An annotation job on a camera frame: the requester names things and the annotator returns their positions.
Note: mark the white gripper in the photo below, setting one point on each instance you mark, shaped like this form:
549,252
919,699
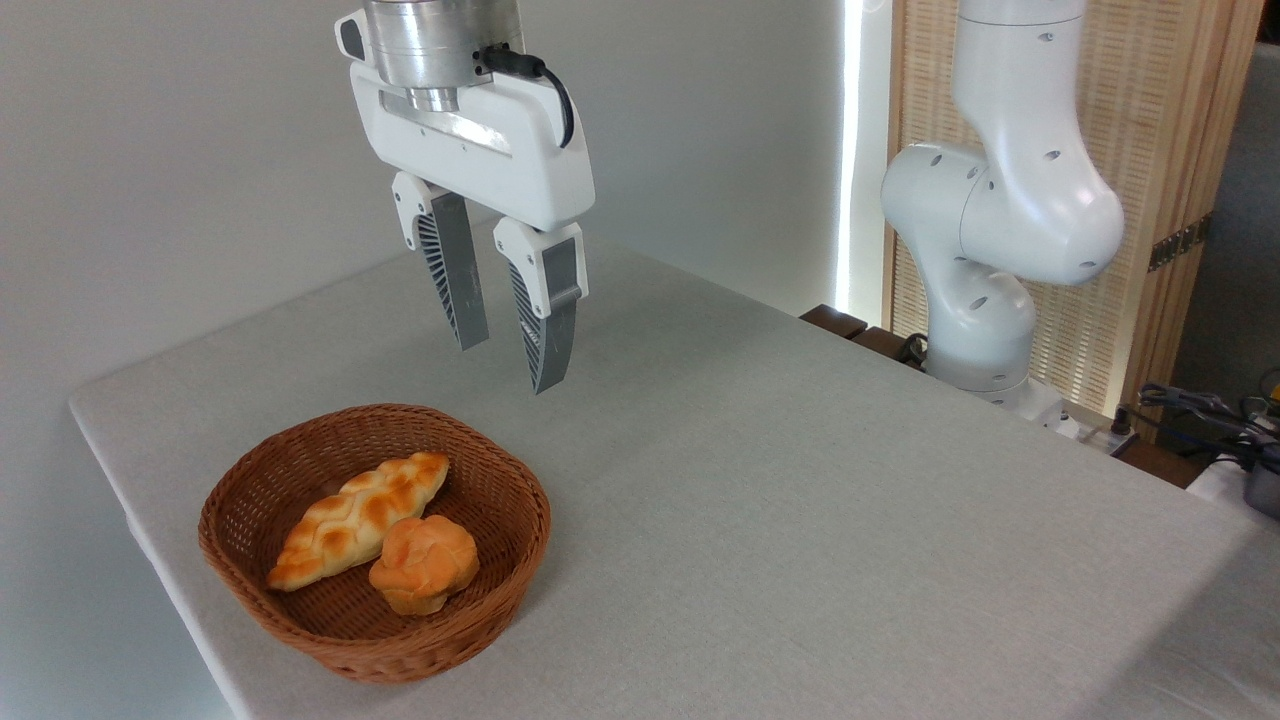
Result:
520,160

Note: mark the round orange bread bun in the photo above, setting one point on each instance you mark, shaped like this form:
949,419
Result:
425,565

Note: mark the braided bread loaf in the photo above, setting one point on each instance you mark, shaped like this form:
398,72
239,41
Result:
350,520

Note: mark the dark brown wooden block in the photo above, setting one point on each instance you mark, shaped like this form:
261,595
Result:
885,343
833,320

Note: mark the brown wicker basket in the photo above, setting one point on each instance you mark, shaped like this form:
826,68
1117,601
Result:
480,620

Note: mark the white power strip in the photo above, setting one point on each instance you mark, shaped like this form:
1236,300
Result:
1095,432

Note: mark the black metal hinge bracket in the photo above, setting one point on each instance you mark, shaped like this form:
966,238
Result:
1178,243

